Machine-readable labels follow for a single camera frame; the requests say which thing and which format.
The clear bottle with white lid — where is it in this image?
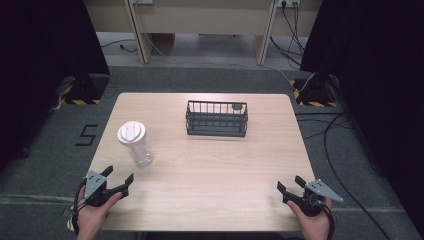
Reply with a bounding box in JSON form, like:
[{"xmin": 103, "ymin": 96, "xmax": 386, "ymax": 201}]
[{"xmin": 116, "ymin": 120, "xmax": 155, "ymax": 168}]

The person's right hand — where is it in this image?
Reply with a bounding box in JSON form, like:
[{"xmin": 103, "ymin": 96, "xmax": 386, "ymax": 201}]
[{"xmin": 286, "ymin": 197, "xmax": 333, "ymax": 240}]

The black stand base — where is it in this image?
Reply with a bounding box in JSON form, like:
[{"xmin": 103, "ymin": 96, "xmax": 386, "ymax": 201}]
[
  {"xmin": 62, "ymin": 73, "xmax": 111, "ymax": 106},
  {"xmin": 289, "ymin": 73, "xmax": 341, "ymax": 108}
]

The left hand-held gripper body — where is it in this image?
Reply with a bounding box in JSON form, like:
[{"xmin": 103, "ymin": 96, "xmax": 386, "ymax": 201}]
[{"xmin": 82, "ymin": 170, "xmax": 129, "ymax": 208}]

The person's left hand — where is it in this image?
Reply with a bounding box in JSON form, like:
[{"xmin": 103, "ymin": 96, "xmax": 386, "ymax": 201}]
[{"xmin": 76, "ymin": 187, "xmax": 123, "ymax": 240}]

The beige desk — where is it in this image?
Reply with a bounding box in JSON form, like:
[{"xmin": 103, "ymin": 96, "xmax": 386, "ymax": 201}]
[{"xmin": 83, "ymin": 0, "xmax": 324, "ymax": 67}]

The black floor cable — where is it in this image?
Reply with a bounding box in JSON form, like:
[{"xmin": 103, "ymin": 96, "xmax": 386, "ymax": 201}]
[{"xmin": 322, "ymin": 112, "xmax": 392, "ymax": 240}]

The black wrist strap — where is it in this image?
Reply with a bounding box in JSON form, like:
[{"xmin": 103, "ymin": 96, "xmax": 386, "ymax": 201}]
[
  {"xmin": 70, "ymin": 178, "xmax": 88, "ymax": 236},
  {"xmin": 320, "ymin": 203, "xmax": 336, "ymax": 240}
]

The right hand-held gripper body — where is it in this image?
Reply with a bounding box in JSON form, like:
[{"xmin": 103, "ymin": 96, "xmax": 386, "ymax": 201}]
[{"xmin": 282, "ymin": 178, "xmax": 344, "ymax": 218}]

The black wire basket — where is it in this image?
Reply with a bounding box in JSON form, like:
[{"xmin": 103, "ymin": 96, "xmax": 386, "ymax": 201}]
[{"xmin": 185, "ymin": 100, "xmax": 249, "ymax": 138}]

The black curtain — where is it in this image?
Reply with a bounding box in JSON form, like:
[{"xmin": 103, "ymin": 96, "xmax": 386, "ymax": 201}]
[
  {"xmin": 299, "ymin": 0, "xmax": 424, "ymax": 231},
  {"xmin": 0, "ymin": 0, "xmax": 111, "ymax": 174}
]

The bundle of black cables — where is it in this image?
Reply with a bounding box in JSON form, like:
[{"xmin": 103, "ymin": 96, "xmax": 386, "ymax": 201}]
[{"xmin": 269, "ymin": 2, "xmax": 306, "ymax": 70}]

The white wall socket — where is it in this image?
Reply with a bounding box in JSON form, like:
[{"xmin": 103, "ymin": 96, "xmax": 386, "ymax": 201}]
[{"xmin": 276, "ymin": 0, "xmax": 301, "ymax": 9}]

